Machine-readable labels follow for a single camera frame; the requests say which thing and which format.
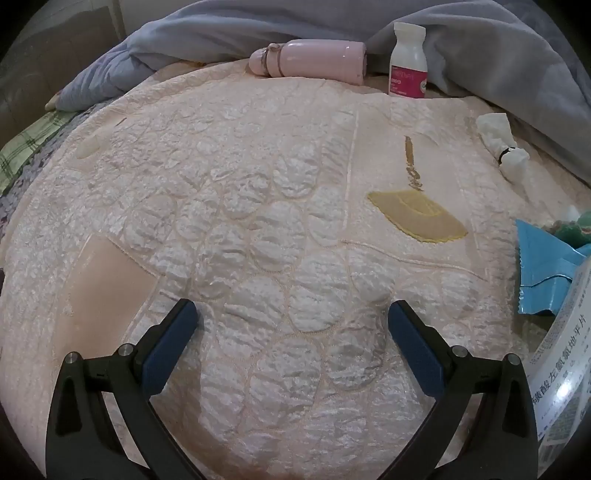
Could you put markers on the pink bottle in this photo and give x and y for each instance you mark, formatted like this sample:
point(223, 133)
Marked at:
point(314, 57)

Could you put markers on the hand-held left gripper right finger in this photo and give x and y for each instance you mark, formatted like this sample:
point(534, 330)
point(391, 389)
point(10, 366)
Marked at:
point(415, 346)

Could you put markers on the white pill bottle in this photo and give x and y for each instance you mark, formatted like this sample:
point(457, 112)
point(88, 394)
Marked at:
point(406, 60)

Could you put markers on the green bag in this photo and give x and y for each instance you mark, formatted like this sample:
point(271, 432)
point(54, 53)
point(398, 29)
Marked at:
point(570, 228)

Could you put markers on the blue-grey duvet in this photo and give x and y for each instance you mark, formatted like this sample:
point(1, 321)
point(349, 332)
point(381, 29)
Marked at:
point(485, 55)

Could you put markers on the white crumpled tissue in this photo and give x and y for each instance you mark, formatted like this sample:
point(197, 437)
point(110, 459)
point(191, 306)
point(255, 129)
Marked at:
point(494, 131)

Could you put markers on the blue snack wrapper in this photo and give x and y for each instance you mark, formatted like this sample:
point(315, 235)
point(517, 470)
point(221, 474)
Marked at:
point(540, 258)

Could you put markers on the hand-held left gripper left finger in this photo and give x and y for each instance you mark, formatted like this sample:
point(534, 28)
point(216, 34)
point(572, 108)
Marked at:
point(171, 341)

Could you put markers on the grey white patterned blanket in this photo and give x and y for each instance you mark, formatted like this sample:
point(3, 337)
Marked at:
point(18, 194)

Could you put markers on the green plaid cloth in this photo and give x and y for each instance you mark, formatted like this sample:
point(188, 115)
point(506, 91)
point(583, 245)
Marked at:
point(27, 138)

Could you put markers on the white medicine box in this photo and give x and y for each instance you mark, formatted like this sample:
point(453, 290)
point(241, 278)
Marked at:
point(568, 369)

